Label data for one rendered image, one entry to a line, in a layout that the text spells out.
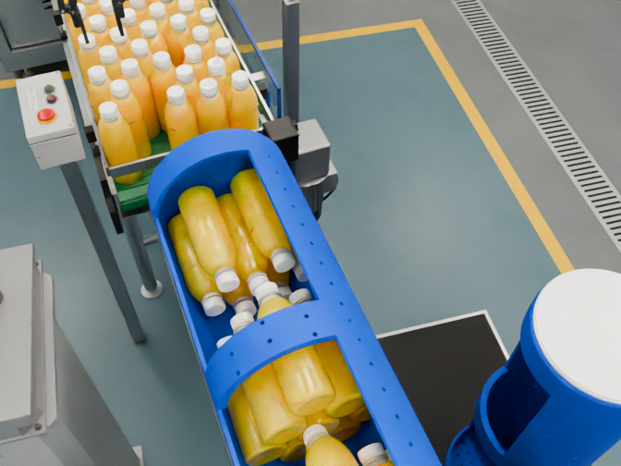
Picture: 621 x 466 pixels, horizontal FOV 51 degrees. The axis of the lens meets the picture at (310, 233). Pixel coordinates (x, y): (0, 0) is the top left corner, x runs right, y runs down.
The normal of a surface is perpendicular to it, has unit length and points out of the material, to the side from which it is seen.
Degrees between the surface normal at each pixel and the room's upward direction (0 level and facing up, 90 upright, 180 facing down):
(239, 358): 38
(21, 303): 4
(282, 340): 10
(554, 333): 0
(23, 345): 4
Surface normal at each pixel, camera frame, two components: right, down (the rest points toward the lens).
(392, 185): 0.02, -0.60
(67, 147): 0.37, 0.75
